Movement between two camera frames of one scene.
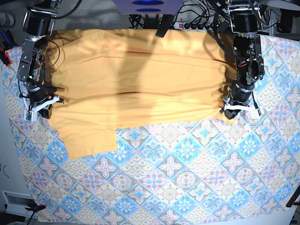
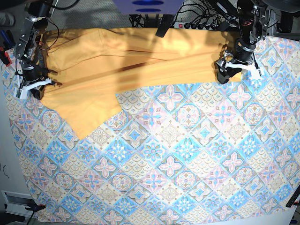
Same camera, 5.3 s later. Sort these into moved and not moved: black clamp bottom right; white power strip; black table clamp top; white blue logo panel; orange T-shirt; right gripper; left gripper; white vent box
Moved: orange T-shirt; right gripper; left gripper
Not moved: white blue logo panel; white power strip; black clamp bottom right; black table clamp top; white vent box
